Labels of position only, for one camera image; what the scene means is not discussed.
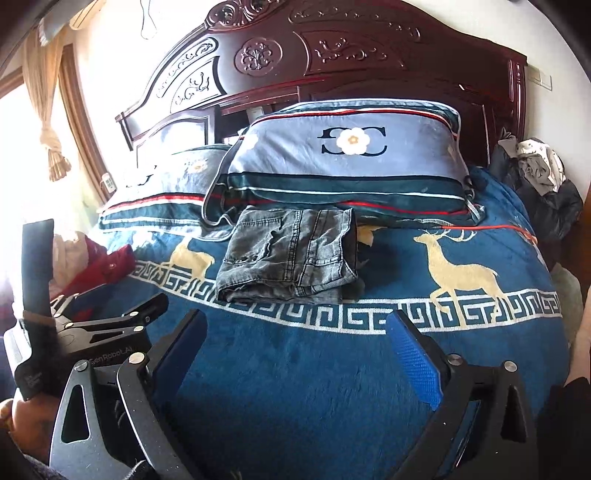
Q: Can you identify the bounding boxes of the grey washed denim pants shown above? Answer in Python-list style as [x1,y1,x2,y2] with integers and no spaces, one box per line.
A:
[215,208,365,305]

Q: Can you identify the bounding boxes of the person left hand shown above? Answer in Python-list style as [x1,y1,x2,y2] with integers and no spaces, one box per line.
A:
[1,390,60,464]

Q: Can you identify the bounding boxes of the red cloth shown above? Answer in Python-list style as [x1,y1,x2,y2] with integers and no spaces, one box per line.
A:
[49,231,135,300]

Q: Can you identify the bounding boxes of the blue fleece deer blanket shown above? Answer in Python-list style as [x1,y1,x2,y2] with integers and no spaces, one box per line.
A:
[90,168,569,479]

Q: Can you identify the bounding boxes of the wooden wardrobe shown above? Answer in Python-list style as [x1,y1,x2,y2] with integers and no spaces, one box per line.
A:
[561,192,591,300]

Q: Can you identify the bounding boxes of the black jacket clothes pile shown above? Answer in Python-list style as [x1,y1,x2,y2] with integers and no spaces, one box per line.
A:
[489,131,583,269]

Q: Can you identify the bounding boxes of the beige curtain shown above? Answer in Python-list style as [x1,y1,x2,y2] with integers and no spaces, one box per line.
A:
[22,26,71,182]

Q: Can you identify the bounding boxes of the large grey-blue flower pillow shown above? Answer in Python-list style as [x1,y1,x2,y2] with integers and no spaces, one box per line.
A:
[204,98,486,228]

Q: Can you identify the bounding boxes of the carved dark wood headboard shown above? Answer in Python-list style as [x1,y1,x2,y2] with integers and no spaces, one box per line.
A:
[116,1,527,165]

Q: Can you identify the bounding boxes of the wooden window frame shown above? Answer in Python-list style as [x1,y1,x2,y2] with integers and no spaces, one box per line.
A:
[58,44,111,205]

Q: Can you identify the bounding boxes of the white wall switch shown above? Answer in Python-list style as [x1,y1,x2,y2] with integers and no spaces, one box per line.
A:
[527,65,553,91]

